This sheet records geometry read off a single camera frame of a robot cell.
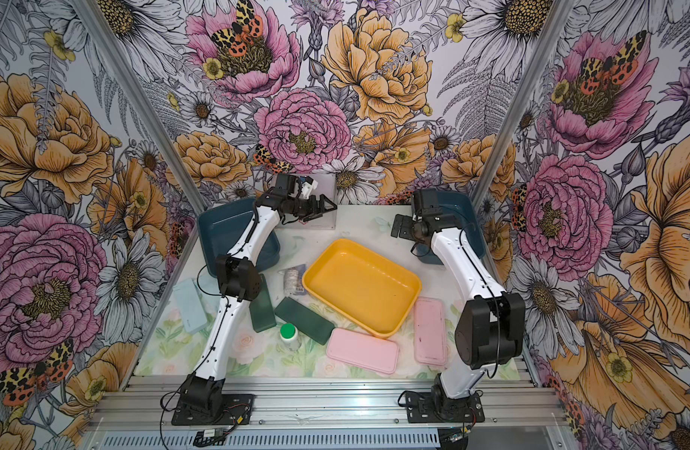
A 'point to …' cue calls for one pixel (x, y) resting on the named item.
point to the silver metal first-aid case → (326, 187)
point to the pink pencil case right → (429, 333)
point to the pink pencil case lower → (364, 350)
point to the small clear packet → (293, 279)
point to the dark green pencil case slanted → (307, 321)
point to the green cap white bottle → (289, 337)
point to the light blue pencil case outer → (190, 306)
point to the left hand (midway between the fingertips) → (328, 214)
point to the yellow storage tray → (363, 286)
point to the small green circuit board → (209, 437)
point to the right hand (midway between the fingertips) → (408, 235)
